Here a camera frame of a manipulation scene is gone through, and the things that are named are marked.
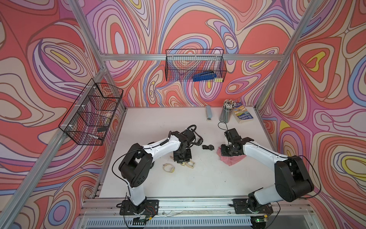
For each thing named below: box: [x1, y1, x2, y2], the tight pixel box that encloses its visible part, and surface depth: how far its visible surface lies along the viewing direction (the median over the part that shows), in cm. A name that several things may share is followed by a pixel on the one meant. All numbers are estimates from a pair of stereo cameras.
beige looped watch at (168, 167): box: [162, 163, 175, 174], surface depth 89 cm
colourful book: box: [232, 102, 255, 124], surface depth 113 cm
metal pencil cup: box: [218, 98, 236, 124], surface depth 101 cm
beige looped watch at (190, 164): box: [180, 160, 195, 169], surface depth 88 cm
